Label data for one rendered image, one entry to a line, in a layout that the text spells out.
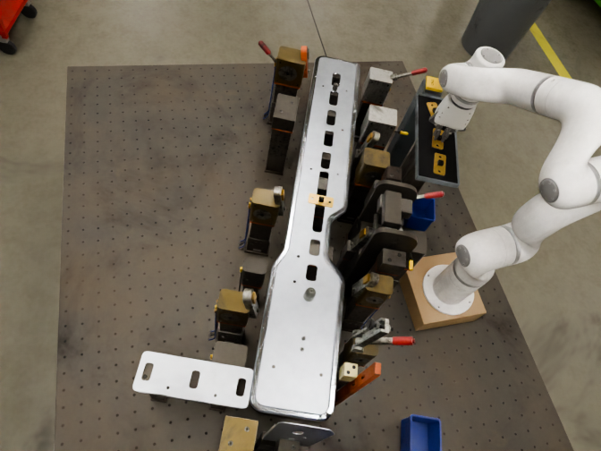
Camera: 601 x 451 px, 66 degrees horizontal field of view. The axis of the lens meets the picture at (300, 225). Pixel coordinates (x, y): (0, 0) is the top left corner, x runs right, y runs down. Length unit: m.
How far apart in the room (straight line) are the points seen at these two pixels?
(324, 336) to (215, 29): 2.75
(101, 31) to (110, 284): 2.28
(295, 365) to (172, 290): 0.58
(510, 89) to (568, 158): 0.26
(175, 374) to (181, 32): 2.75
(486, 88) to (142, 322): 1.25
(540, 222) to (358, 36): 2.84
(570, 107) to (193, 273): 1.23
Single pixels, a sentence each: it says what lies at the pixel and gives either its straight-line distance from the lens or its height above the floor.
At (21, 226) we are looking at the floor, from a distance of 2.75.
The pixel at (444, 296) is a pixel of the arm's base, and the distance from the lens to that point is 1.70.
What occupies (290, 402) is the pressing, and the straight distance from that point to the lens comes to 1.27.
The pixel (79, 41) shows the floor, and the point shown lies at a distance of 3.59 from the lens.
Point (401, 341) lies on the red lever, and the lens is 1.24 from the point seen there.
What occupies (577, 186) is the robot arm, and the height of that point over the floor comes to 1.58.
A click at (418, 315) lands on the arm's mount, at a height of 0.76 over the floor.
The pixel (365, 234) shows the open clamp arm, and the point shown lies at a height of 1.09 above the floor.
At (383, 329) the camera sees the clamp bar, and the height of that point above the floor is 1.21.
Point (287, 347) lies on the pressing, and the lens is 1.30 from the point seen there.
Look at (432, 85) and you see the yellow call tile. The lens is 1.79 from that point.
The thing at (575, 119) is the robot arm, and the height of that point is 1.63.
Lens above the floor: 2.25
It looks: 59 degrees down
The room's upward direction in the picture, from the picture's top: 18 degrees clockwise
